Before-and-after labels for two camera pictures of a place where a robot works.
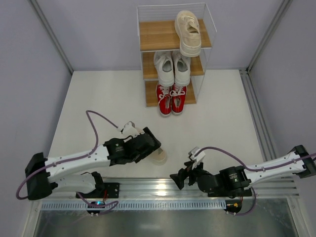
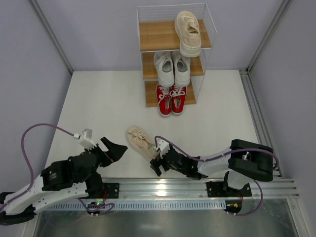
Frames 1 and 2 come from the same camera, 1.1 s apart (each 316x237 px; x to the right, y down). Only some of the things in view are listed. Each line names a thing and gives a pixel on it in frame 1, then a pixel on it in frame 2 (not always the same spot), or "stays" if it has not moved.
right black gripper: x=187 y=175 to x=162 y=163
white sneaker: x=182 y=67 stays
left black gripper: x=151 y=141 to x=102 y=154
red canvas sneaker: x=164 y=98 stays
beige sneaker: x=187 y=26 stays
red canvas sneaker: x=178 y=95 stays
